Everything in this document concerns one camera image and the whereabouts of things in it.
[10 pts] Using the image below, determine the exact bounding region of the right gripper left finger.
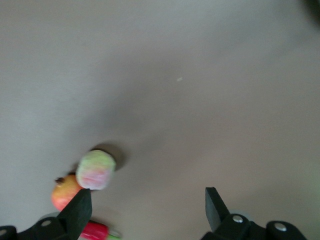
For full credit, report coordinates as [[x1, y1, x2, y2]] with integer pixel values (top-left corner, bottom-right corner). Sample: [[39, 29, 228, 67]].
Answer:
[[0, 188, 93, 240]]

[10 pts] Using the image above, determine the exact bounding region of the green pink peach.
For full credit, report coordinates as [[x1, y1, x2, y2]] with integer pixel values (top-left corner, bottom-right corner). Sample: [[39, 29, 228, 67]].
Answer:
[[75, 149, 118, 191]]

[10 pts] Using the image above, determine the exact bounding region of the brown table cloth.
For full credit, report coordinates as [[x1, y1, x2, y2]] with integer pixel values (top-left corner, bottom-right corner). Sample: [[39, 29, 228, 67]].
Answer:
[[0, 0, 320, 240]]

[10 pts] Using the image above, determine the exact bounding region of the red chili pepper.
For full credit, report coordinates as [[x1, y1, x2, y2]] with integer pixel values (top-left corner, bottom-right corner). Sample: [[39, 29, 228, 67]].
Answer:
[[80, 220, 123, 240]]

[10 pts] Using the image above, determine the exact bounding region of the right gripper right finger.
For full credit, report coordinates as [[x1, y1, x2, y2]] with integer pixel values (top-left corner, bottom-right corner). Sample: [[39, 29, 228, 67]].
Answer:
[[201, 186, 308, 240]]

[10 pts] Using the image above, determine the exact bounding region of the red pomegranate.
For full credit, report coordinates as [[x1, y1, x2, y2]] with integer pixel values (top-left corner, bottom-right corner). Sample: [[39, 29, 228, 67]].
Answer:
[[50, 174, 85, 212]]

